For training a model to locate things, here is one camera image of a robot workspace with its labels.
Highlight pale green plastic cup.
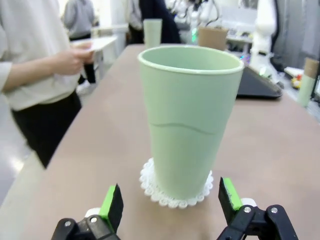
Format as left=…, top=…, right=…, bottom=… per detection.
left=142, top=18, right=163, bottom=49
left=136, top=45, right=245, bottom=201

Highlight black trousers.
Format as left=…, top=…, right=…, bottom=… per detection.
left=10, top=89, right=83, bottom=170

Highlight white paper doily coaster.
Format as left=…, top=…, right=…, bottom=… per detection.
left=139, top=157, right=214, bottom=209

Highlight person's right hand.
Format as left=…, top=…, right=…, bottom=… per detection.
left=50, top=48, right=84, bottom=76

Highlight bystander in blue jacket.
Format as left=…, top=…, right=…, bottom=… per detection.
left=128, top=0, right=181, bottom=45

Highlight beige sweater torso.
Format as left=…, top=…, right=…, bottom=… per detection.
left=0, top=0, right=81, bottom=111

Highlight black plastic tray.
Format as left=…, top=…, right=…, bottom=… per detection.
left=235, top=65, right=284, bottom=101

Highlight person's right forearm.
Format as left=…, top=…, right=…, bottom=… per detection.
left=0, top=57, right=59, bottom=93

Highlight pale green and brown tube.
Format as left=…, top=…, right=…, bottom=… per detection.
left=296, top=57, right=320, bottom=108

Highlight brown plastic cup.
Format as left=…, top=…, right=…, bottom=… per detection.
left=197, top=26, right=229, bottom=52

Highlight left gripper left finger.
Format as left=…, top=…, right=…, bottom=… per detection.
left=51, top=183, right=125, bottom=240

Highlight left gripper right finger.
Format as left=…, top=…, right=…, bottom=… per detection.
left=216, top=176, right=300, bottom=240

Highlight bystander in grey hoodie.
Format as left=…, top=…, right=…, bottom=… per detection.
left=63, top=0, right=98, bottom=95

